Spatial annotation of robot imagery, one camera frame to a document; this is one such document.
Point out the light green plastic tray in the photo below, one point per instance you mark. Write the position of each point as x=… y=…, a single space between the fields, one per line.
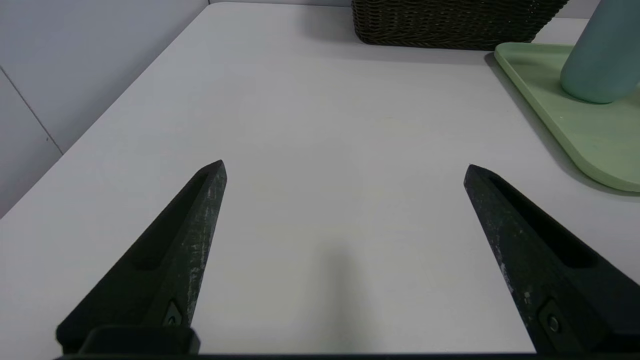
x=590 y=130

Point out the blue-grey plastic cup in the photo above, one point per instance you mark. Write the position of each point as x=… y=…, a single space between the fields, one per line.
x=605 y=55

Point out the dark brown wicker basket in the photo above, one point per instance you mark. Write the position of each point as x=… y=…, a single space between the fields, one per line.
x=450 y=25

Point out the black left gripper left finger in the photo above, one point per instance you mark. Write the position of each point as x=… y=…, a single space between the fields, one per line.
x=165 y=260

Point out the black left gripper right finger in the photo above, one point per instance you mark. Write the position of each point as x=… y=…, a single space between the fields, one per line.
x=540 y=260

